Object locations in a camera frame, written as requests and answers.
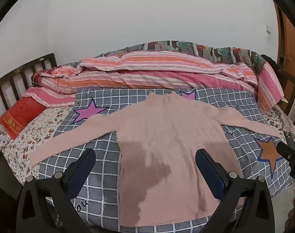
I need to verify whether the dark cloth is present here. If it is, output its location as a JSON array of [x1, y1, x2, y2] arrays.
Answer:
[[260, 53, 282, 71]]

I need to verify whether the pink knit sweater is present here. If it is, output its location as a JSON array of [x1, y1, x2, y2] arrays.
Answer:
[[28, 92, 283, 227]]

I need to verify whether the dark wooden headboard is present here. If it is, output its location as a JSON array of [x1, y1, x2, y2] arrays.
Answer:
[[0, 53, 58, 147]]

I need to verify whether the floral patchwork quilt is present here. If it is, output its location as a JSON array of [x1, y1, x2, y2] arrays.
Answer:
[[106, 40, 268, 76]]

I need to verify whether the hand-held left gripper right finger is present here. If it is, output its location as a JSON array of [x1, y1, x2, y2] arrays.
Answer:
[[195, 149, 275, 233]]

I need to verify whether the pink orange striped quilt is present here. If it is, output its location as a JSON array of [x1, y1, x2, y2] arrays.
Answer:
[[22, 50, 285, 113]]

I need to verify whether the red pillow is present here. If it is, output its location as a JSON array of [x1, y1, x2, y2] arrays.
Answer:
[[0, 98, 47, 140]]

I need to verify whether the brown wooden door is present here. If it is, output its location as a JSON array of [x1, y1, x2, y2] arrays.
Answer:
[[274, 1, 295, 83]]

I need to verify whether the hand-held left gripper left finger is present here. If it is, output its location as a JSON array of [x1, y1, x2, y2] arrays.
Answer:
[[16, 148, 97, 233]]

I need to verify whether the grey checked blanket with stars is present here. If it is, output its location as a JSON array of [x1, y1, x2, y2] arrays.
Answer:
[[38, 86, 294, 233]]

